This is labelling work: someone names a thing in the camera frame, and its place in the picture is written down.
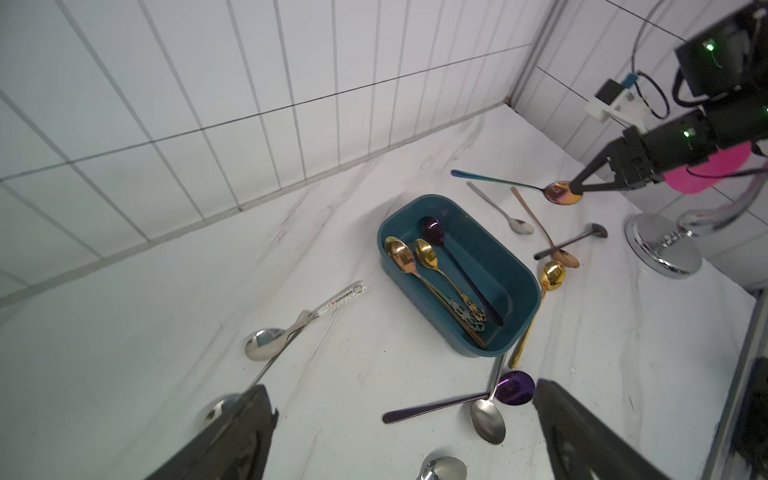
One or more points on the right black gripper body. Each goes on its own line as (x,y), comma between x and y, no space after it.
(632,163)

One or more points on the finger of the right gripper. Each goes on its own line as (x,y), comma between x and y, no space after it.
(580,187)
(610,155)

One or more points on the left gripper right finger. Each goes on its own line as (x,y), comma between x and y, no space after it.
(580,445)

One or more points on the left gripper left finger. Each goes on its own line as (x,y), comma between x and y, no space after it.
(233,446)

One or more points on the rainbow iridescent spoon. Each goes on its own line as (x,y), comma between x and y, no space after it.
(558,193)

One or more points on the black handled spoon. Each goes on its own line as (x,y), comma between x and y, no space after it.
(592,229)

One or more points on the purple iridescent spoon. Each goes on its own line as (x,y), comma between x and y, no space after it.
(514,388)

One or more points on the teal plastic storage box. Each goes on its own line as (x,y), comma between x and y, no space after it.
(506,282)

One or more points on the gold ornate handle spoon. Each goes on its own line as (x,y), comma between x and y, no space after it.
(428,258)

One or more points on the copper round spoon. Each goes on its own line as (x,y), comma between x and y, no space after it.
(402,256)

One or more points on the yellow bowl ornate silver spoon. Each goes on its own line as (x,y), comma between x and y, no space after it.
(403,257)

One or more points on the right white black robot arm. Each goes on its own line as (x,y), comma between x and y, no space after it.
(721,78)

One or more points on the rose gold long spoon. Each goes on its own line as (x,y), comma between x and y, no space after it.
(543,228)

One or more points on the silver matte round spoon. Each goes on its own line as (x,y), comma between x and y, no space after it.
(486,419)

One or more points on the small ornate silver spoon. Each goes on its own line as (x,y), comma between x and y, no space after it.
(444,468)

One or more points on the pink plastic cup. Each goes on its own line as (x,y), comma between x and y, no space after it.
(696,179)

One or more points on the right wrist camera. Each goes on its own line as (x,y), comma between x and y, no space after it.
(616,100)

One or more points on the chrome wire cup rack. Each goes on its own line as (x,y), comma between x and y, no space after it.
(669,248)

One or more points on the silver spoon with printed handle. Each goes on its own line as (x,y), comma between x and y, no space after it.
(266,343)

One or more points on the aluminium mounting rail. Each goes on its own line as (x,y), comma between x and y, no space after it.
(739,447)

